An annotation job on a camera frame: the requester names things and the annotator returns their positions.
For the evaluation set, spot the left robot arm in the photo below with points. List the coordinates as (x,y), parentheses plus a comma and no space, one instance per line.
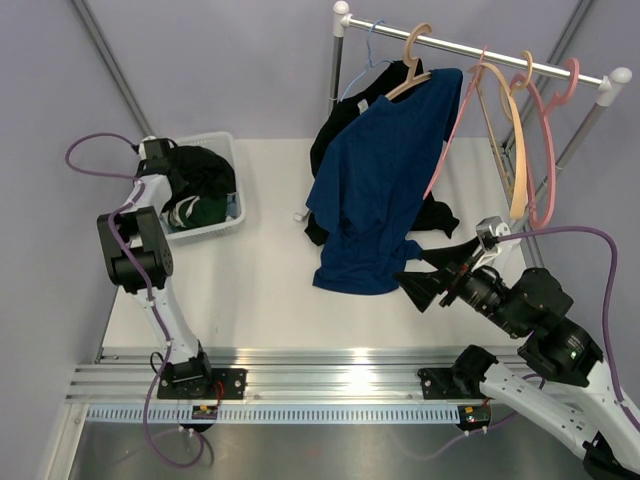
(139,260)

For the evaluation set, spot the pink wire hanger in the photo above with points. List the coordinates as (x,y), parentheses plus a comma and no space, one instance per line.
(462,108)

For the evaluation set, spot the white metal clothes rack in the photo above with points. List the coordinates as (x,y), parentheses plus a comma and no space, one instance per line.
(548,78)

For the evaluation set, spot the light blue t-shirt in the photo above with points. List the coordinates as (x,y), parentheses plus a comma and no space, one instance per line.
(233,207)

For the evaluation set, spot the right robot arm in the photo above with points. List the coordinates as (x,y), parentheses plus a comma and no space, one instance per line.
(601,428)

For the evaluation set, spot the black t-shirt back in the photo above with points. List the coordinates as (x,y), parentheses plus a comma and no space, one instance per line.
(434,215)

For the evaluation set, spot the aluminium rail frame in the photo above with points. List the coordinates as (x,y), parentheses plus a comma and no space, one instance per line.
(274,376)

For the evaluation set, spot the left small circuit board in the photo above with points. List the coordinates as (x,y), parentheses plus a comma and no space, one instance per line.
(205,412)

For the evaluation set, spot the small circuit board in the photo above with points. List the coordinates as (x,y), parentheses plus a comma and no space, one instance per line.
(205,412)
(474,417)

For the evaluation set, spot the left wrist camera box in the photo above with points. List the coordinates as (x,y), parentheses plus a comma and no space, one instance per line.
(151,148)

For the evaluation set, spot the light blue wire hanger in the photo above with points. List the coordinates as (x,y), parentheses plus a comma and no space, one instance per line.
(370,63)

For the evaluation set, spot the white perforated cable duct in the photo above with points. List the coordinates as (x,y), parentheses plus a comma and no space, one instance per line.
(280,414)

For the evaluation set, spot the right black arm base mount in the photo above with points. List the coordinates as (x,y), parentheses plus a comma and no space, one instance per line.
(438,384)

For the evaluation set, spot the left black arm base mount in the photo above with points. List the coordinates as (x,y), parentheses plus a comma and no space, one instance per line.
(197,381)

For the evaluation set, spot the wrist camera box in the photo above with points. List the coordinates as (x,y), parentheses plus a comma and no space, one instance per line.
(493,251)
(151,148)

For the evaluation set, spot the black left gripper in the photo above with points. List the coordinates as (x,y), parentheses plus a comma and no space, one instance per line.
(181,181)

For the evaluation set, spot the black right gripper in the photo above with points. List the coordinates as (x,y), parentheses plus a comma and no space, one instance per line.
(423,286)

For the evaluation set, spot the beige wooden hanger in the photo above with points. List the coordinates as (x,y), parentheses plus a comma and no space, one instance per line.
(411,62)
(517,185)

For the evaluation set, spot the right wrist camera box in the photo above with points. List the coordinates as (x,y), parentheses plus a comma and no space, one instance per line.
(493,251)

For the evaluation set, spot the right small circuit board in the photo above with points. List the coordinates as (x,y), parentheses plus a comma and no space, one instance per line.
(474,417)

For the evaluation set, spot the black t-shirt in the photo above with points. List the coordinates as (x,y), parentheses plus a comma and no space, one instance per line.
(434,215)
(197,171)

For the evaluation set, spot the white plastic basket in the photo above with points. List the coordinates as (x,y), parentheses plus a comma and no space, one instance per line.
(223,144)

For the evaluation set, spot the pink plastic hanger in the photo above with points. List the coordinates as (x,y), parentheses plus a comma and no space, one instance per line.
(544,109)

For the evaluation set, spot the green and white raglan shirt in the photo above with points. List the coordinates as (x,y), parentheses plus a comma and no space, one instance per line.
(197,212)

